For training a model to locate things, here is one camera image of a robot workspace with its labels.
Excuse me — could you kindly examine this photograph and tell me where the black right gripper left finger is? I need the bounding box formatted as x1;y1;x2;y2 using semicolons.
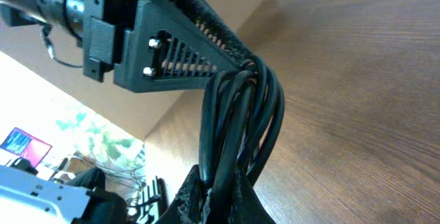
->
156;164;206;224

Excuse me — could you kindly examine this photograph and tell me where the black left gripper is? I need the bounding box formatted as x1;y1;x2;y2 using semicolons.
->
1;0;138;82

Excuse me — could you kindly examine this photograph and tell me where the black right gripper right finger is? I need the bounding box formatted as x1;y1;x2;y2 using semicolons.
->
227;168;275;224

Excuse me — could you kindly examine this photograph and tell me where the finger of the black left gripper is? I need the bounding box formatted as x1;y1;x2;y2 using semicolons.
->
113;0;253;93

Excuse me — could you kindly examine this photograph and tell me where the pink poster in background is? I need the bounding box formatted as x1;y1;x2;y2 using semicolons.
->
1;127;52;167

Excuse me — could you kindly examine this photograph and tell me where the black USB cable bundle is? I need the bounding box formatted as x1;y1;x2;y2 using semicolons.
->
198;54;286;224

